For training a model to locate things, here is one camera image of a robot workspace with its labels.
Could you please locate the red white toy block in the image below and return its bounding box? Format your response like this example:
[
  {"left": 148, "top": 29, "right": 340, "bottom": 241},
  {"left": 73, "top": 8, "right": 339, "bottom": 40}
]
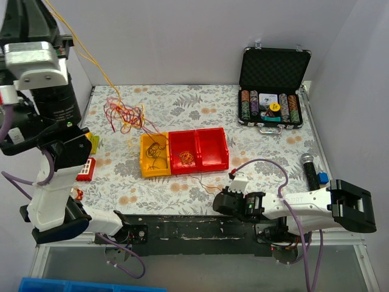
[{"left": 76, "top": 158, "right": 96, "bottom": 182}]

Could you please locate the small blue toy block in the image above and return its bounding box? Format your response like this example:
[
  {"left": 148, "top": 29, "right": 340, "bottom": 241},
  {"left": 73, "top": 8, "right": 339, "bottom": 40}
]
[{"left": 317, "top": 172, "right": 329, "bottom": 185}]

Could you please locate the yellow wire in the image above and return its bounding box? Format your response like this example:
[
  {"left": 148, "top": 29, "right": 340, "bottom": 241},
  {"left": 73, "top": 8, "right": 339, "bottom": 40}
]
[{"left": 42, "top": 0, "right": 146, "bottom": 159}]

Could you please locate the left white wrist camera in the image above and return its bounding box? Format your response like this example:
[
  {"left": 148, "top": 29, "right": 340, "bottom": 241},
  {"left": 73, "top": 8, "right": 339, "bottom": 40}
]
[{"left": 4, "top": 41, "right": 69, "bottom": 91}]

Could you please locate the yellow green toy block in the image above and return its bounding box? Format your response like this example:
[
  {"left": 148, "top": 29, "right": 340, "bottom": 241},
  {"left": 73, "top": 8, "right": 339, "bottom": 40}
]
[{"left": 85, "top": 132, "right": 100, "bottom": 155}]

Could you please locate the black microphone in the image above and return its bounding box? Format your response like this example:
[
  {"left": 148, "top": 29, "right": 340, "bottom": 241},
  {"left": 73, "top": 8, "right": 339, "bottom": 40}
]
[{"left": 300, "top": 153, "right": 320, "bottom": 191}]

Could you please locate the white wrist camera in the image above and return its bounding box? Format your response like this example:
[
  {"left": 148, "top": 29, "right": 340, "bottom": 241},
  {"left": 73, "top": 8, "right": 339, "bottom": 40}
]
[
  {"left": 4, "top": 41, "right": 69, "bottom": 91},
  {"left": 229, "top": 173, "right": 248, "bottom": 193}
]

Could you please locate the red double plastic bin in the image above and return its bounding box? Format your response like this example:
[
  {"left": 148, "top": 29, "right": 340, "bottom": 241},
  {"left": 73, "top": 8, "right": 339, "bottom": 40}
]
[{"left": 168, "top": 127, "right": 229, "bottom": 175}]

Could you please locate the white card deck box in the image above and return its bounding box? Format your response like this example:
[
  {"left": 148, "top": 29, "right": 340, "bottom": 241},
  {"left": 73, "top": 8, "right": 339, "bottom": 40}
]
[{"left": 258, "top": 93, "right": 278, "bottom": 106}]

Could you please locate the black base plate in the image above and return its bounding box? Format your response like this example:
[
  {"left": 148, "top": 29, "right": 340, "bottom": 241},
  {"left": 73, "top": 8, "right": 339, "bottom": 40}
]
[{"left": 118, "top": 215, "right": 301, "bottom": 257}]

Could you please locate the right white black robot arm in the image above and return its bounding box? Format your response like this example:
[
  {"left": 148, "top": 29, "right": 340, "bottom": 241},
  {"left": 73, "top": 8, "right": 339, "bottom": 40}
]
[{"left": 213, "top": 179, "right": 377, "bottom": 242}]

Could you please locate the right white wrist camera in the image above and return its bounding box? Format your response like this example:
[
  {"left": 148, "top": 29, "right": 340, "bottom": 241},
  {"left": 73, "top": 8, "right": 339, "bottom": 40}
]
[{"left": 229, "top": 173, "right": 248, "bottom": 193}]

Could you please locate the aluminium frame rail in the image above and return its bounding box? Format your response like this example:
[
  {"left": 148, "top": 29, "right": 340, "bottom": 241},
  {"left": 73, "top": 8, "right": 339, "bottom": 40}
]
[{"left": 29, "top": 237, "right": 98, "bottom": 277}]

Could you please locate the colourful wire ball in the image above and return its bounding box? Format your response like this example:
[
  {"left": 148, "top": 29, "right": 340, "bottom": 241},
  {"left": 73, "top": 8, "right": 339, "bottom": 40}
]
[{"left": 103, "top": 97, "right": 163, "bottom": 134}]

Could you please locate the yellow round dealer button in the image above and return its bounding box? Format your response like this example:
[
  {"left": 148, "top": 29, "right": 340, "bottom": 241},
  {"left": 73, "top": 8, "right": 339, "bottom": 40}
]
[{"left": 269, "top": 102, "right": 281, "bottom": 112}]

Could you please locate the black poker chip case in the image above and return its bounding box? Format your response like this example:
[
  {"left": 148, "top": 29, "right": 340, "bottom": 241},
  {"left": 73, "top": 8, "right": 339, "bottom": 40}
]
[{"left": 238, "top": 47, "right": 311, "bottom": 134}]

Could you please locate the blue plastic tray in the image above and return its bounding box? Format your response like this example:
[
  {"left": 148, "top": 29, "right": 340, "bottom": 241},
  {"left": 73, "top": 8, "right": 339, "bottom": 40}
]
[{"left": 18, "top": 277, "right": 167, "bottom": 292}]

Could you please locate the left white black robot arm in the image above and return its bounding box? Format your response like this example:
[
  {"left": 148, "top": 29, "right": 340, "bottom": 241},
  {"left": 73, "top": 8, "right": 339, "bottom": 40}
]
[{"left": 1, "top": 1, "right": 129, "bottom": 244}]

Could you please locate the yellow plastic bin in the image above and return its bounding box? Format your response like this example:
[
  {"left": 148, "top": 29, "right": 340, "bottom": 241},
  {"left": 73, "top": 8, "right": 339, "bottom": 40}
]
[{"left": 140, "top": 132, "right": 171, "bottom": 178}]

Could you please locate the black wire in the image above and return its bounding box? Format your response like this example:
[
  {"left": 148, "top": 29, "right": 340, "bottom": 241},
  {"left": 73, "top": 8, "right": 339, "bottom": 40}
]
[{"left": 145, "top": 141, "right": 168, "bottom": 171}]

